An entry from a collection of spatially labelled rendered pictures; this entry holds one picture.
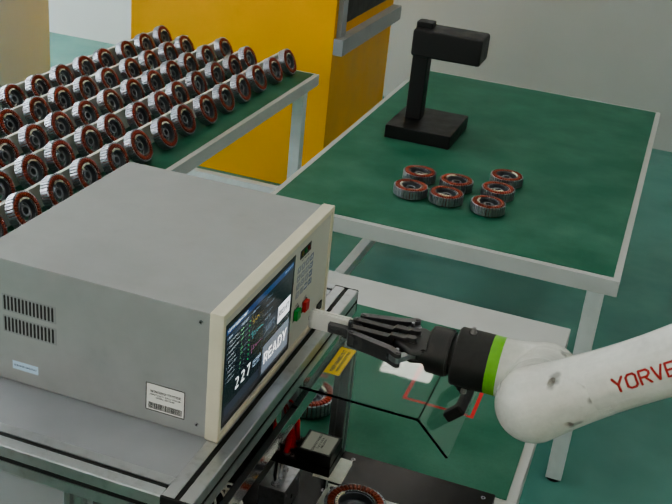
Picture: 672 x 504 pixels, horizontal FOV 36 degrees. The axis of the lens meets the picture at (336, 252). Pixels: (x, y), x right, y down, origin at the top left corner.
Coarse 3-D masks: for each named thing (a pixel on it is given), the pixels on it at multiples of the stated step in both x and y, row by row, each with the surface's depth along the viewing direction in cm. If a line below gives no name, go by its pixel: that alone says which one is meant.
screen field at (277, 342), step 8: (288, 320) 163; (280, 328) 160; (272, 336) 157; (280, 336) 161; (272, 344) 158; (280, 344) 162; (264, 352) 155; (272, 352) 159; (264, 360) 156; (272, 360) 160; (264, 368) 157
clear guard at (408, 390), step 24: (360, 360) 178; (312, 384) 170; (336, 384) 170; (360, 384) 171; (384, 384) 172; (408, 384) 172; (432, 384) 173; (384, 408) 165; (408, 408) 166; (432, 408) 168; (432, 432) 165; (456, 432) 170
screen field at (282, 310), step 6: (288, 300) 161; (282, 306) 159; (288, 306) 162; (276, 312) 157; (282, 312) 159; (270, 318) 154; (276, 318) 157; (270, 324) 155; (276, 324) 158; (264, 330) 153; (270, 330) 156; (264, 336) 154
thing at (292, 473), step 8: (272, 472) 186; (288, 472) 187; (296, 472) 187; (264, 480) 184; (272, 480) 184; (280, 480) 184; (288, 480) 185; (296, 480) 187; (264, 488) 183; (272, 488) 182; (280, 488) 182; (288, 488) 183; (296, 488) 188; (264, 496) 183; (272, 496) 183; (280, 496) 182; (288, 496) 184
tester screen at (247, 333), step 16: (288, 272) 158; (272, 288) 152; (288, 288) 160; (256, 304) 147; (272, 304) 154; (240, 320) 142; (256, 320) 149; (240, 336) 144; (256, 336) 150; (240, 352) 145; (256, 352) 152; (240, 368) 147; (256, 368) 154; (224, 384) 142; (224, 400) 143; (240, 400) 150
